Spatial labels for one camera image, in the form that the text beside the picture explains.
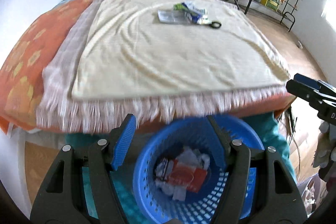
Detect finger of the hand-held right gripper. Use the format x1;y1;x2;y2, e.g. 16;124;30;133
286;80;319;109
293;73;326;91

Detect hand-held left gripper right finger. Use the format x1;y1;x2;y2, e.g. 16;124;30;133
206;115;307;224

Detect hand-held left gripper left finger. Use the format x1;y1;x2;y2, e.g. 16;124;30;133
30;114;137;224

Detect red cardboard box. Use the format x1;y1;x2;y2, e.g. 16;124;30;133
168;158;208;191

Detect blue plastic basket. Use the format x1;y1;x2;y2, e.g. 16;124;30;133
133;116;265;224

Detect white plastic bag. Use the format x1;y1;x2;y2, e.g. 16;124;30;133
155;158;189;201

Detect pale patterned cloth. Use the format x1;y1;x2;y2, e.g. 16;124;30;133
297;120;336;214

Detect bright window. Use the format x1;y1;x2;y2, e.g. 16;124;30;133
322;0;336;20

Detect yellow striped cloth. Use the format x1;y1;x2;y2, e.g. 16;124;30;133
71;0;290;101

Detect pink plaid fringed cloth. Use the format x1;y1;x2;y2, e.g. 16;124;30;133
37;0;292;132

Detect blue and white packet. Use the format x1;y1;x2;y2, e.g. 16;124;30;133
184;1;210;25

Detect orange floral blanket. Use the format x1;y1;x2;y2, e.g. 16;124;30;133
0;0;289;133

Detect clear plastic wrapper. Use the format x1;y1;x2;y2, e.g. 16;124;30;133
157;9;189;23

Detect green and white packet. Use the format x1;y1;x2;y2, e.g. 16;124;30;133
173;1;189;11

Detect dark cables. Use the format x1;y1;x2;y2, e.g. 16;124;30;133
282;106;298;177

